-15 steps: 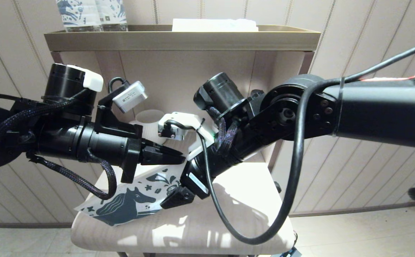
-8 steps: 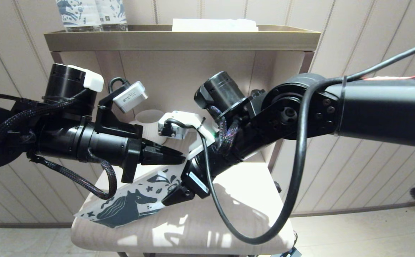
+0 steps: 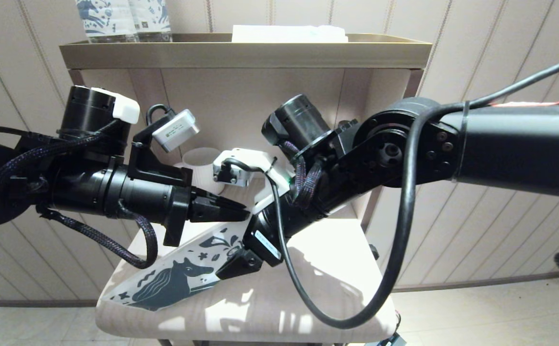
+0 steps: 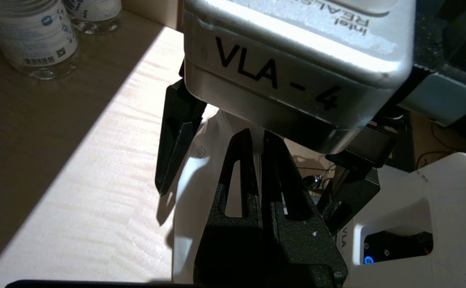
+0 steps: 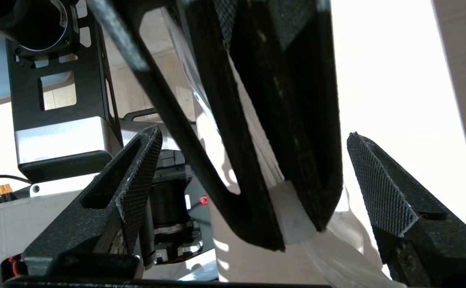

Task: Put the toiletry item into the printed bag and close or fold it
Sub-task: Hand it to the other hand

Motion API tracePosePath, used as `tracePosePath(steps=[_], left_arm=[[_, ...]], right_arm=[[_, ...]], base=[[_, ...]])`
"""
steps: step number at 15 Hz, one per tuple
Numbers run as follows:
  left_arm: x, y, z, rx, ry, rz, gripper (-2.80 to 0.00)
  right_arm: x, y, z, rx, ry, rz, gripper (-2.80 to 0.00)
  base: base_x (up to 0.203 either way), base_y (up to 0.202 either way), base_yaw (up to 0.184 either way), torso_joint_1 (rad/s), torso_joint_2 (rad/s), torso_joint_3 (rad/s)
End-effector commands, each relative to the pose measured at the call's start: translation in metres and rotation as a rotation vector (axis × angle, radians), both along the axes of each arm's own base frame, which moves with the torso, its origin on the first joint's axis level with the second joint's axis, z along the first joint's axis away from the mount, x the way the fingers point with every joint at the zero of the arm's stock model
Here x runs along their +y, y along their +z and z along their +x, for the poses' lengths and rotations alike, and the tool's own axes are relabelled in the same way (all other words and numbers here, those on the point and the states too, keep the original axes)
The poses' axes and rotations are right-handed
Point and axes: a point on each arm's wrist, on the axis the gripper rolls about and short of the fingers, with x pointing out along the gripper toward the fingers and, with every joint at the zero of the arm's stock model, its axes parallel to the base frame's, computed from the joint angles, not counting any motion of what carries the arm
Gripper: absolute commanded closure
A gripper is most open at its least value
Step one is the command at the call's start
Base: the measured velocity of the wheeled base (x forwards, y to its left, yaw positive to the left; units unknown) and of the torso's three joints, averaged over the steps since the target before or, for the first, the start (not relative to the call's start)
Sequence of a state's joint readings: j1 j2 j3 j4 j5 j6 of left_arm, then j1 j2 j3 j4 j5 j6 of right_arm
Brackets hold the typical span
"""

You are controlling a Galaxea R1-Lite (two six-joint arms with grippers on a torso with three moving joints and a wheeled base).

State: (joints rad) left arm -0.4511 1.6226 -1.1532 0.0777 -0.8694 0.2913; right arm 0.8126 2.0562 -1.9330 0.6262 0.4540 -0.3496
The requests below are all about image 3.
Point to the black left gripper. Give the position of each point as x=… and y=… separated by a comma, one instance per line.
x=178, y=216

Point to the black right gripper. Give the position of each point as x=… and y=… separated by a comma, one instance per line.
x=265, y=235

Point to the white blue horse print bag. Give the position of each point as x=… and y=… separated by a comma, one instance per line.
x=174, y=278

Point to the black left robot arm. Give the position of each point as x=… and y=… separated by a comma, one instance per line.
x=68, y=187

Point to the white ribbed mug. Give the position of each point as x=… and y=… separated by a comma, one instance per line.
x=201, y=158

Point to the beige wooden shelf cabinet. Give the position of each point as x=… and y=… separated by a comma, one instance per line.
x=337, y=269

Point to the small black knob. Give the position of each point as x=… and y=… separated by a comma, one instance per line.
x=373, y=252

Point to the flat white blue packet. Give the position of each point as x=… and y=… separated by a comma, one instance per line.
x=284, y=33

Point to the patterned bags on top shelf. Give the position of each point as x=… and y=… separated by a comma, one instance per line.
x=109, y=19

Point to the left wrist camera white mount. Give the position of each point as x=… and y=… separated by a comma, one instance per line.
x=176, y=129

